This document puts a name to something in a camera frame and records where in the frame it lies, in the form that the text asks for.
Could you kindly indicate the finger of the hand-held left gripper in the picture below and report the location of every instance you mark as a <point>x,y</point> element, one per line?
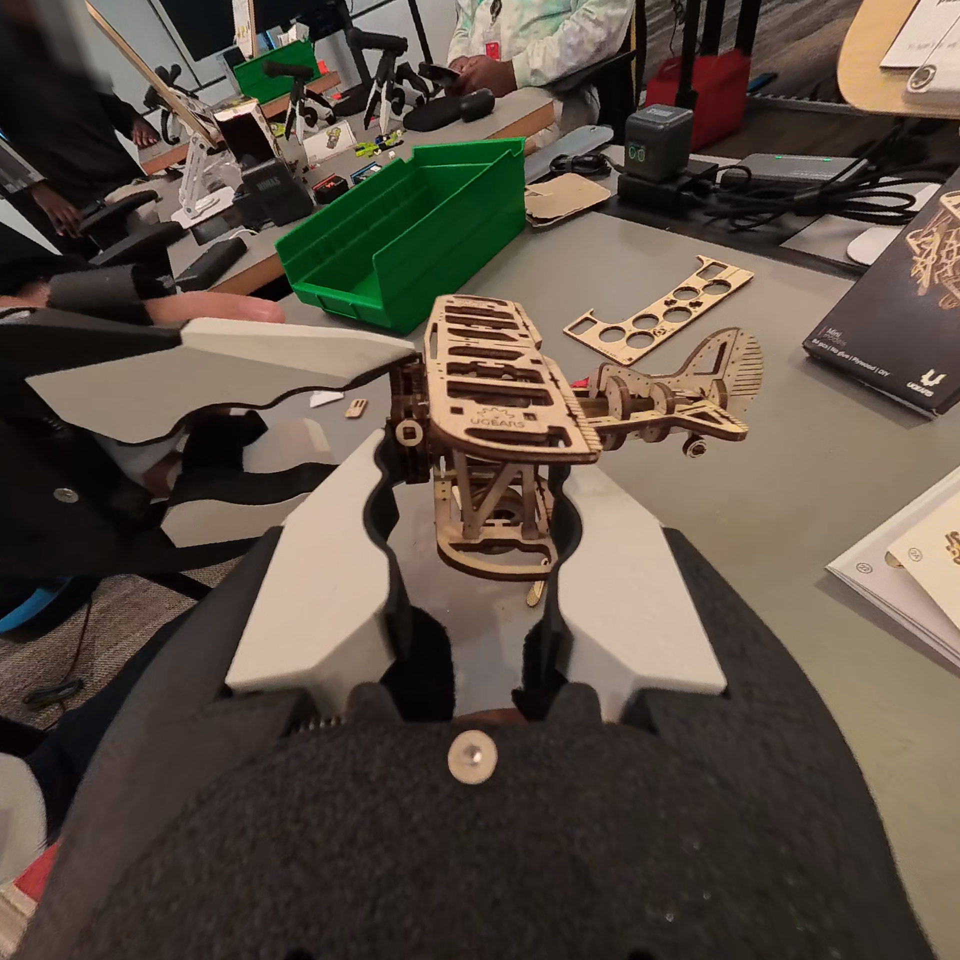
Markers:
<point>247,360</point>
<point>225,521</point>

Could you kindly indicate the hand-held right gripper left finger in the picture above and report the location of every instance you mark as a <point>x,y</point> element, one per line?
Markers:
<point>315,600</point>

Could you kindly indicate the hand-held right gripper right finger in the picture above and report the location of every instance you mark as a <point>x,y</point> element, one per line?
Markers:
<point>637,600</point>

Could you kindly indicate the wooden airplane model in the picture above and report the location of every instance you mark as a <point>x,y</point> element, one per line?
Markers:
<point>495,390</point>

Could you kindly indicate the grey desk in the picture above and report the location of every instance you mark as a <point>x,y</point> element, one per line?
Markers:
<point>787,487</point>

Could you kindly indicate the person's left hand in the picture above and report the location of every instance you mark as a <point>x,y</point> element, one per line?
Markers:
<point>225,307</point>

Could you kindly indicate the white paper scrap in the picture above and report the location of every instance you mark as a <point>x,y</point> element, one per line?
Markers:
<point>324,398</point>

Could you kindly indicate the black power bank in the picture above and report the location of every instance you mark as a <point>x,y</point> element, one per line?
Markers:
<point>211,264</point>

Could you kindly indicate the small slotted wooden piece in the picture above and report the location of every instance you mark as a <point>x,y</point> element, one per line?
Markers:
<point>355,409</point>

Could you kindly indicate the white plastic stand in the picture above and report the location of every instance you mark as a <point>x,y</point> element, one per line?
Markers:
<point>196,187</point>

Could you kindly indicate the black office chair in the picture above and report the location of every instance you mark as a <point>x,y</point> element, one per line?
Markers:
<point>127,225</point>

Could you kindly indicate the small black red box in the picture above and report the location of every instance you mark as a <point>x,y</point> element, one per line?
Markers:
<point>330,189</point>

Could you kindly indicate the black cardboard box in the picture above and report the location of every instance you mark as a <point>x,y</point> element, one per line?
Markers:
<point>262,157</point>

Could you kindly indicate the large green plastic bin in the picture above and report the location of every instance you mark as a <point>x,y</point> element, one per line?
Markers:
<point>420,217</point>

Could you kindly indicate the white instruction booklet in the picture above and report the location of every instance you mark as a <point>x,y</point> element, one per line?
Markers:
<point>892,577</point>

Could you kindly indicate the black and white handheld device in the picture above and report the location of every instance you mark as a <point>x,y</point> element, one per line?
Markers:
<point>386,75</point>
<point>300,97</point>

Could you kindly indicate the punched wooden part sheet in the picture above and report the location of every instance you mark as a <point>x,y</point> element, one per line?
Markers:
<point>600,330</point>

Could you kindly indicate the small green plastic bin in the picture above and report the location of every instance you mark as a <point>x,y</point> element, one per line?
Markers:
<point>277,71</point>

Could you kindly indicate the black oval case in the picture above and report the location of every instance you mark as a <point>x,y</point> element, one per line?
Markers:
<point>442,111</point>

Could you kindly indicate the person's white shirt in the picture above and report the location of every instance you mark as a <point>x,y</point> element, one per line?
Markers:
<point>19,817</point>

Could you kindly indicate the tan cut-out sheet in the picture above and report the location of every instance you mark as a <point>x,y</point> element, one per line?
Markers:
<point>566,199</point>

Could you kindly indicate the black model kit box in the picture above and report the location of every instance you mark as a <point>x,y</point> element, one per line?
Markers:
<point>892,330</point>

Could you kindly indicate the grey flat pad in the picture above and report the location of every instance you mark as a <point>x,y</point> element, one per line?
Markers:
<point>570,142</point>

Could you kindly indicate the black power strip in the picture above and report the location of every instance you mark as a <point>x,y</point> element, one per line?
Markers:
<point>667,196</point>

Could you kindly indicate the white computer mouse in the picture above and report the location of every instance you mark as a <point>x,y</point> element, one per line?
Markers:
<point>876,244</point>

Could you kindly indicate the dark grey power adapter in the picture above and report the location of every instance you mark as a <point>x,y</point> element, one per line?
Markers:
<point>795,171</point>

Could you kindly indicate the grey charger cube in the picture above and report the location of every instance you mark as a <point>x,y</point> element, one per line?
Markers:
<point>660,142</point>

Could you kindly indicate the red bag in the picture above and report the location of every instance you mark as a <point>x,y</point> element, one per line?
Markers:
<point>705,97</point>

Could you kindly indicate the round wooden table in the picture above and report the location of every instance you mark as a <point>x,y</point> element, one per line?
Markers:
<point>862,67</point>

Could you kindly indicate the white paper sheet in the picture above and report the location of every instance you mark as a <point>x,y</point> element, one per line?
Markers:
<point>922,34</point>

